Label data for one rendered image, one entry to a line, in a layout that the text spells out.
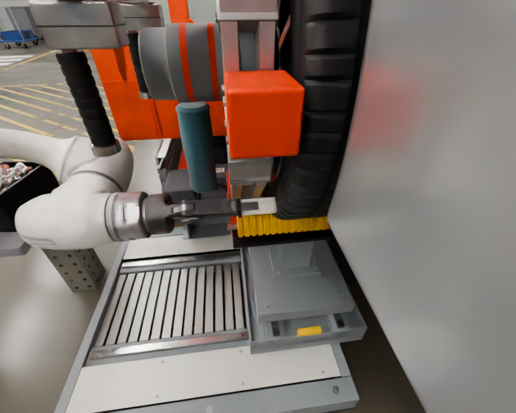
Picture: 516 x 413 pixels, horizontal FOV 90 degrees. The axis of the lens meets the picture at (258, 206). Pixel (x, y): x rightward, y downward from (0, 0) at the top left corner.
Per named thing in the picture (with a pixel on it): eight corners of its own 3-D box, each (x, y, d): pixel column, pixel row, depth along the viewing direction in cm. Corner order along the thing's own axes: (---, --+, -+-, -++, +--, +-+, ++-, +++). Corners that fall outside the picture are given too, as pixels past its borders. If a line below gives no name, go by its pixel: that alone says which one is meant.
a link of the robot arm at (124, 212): (106, 242, 43) (143, 238, 43) (105, 188, 44) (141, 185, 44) (128, 242, 52) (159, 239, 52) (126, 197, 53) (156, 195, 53)
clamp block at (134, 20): (163, 30, 61) (157, 2, 57) (122, 30, 60) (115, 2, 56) (166, 29, 65) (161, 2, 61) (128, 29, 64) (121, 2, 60)
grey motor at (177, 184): (268, 244, 119) (270, 179, 98) (174, 253, 115) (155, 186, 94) (262, 219, 133) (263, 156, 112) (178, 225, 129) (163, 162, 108)
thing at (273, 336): (360, 341, 84) (368, 325, 79) (251, 356, 81) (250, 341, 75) (314, 234, 124) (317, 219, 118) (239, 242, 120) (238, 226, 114)
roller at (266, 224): (343, 233, 67) (347, 215, 63) (228, 242, 64) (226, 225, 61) (335, 218, 72) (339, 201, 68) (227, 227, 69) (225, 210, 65)
